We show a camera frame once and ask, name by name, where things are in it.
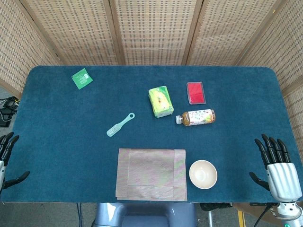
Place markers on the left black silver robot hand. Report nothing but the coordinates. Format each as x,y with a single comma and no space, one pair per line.
10,142

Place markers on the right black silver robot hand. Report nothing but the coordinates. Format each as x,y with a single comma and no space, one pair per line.
281,175

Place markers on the white bowl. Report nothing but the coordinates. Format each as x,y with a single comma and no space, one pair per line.
203,174

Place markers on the brown woven placemat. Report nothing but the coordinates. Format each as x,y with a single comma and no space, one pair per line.
151,175

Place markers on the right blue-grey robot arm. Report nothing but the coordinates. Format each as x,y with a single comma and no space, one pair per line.
287,212

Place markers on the blue table cloth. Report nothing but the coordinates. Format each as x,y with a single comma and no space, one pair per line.
59,142

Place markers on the metal table leg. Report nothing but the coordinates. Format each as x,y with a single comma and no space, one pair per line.
210,218

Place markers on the green square sachet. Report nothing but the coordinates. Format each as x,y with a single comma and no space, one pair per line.
82,78

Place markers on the tea bottle with label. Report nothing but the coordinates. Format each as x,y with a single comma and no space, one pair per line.
198,117

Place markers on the mint green brush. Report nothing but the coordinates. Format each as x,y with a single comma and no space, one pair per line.
116,129

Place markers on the red ink pad case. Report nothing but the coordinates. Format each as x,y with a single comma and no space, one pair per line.
196,93

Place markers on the yellow green tissue pack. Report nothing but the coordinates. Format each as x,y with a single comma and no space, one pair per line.
161,102

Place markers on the blue-grey robot torso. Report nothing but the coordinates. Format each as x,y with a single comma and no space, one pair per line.
144,215

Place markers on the woven wooden folding screen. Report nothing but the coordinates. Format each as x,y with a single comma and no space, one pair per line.
154,30

